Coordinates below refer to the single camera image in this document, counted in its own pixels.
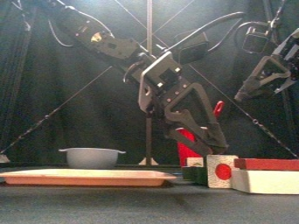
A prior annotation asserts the salmon sushi red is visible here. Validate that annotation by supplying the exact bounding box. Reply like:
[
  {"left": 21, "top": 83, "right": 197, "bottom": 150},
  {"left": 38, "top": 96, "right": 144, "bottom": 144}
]
[{"left": 229, "top": 157, "right": 299, "bottom": 195}]

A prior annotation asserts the red plastic cup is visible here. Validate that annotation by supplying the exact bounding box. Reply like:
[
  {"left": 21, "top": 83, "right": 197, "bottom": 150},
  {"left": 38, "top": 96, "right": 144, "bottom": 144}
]
[{"left": 176, "top": 127, "right": 213, "bottom": 168}]

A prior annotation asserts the small green maki roll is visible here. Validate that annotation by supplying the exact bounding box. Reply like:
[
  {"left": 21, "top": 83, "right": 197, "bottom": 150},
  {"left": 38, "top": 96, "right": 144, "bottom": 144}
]
[{"left": 181, "top": 157, "right": 209, "bottom": 186}]

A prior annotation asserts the large maki roll red centre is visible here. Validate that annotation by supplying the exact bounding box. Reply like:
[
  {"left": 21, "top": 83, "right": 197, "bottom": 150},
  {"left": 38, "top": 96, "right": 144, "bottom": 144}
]
[{"left": 200, "top": 154, "right": 239, "bottom": 189}]

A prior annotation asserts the pink plastic tray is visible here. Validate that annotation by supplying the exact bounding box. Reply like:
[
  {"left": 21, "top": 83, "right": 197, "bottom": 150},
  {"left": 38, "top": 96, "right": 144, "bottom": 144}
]
[{"left": 0, "top": 168, "right": 177, "bottom": 187}]

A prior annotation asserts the red spoon handle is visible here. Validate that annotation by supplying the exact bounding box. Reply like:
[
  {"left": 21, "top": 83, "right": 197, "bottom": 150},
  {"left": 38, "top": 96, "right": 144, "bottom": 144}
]
[{"left": 212, "top": 100, "right": 227, "bottom": 120}]

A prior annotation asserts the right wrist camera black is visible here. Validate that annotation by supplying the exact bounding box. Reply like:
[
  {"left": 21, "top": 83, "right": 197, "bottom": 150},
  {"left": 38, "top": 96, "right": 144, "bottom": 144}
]
[{"left": 241, "top": 25, "right": 272, "bottom": 55}]

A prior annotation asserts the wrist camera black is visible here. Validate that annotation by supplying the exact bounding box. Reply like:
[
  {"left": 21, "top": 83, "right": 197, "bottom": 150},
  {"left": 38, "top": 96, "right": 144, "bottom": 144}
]
[
  {"left": 170, "top": 29, "right": 211, "bottom": 66},
  {"left": 241, "top": 25, "right": 272, "bottom": 55}
]

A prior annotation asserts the white frame foot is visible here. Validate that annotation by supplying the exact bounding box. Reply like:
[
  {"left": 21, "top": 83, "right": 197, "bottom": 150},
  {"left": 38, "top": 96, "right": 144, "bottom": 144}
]
[{"left": 137, "top": 157, "right": 160, "bottom": 166}]

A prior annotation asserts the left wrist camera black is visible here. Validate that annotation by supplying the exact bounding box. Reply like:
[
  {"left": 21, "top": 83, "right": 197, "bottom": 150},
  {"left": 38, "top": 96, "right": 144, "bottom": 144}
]
[{"left": 170, "top": 29, "right": 211, "bottom": 66}]

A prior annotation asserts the vertical metal frame pole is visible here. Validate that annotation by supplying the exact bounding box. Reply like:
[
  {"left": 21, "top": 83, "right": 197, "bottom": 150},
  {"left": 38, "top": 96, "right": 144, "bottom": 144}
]
[{"left": 144, "top": 0, "right": 154, "bottom": 166}]

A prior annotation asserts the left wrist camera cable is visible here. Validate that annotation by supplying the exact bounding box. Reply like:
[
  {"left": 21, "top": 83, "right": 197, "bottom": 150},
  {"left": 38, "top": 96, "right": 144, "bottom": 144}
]
[{"left": 166, "top": 11, "right": 248, "bottom": 53}]

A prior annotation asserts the grey bowl with handles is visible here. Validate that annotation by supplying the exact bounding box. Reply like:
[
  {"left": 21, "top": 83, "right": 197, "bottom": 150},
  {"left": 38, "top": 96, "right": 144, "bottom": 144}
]
[{"left": 57, "top": 147, "right": 126, "bottom": 170}]

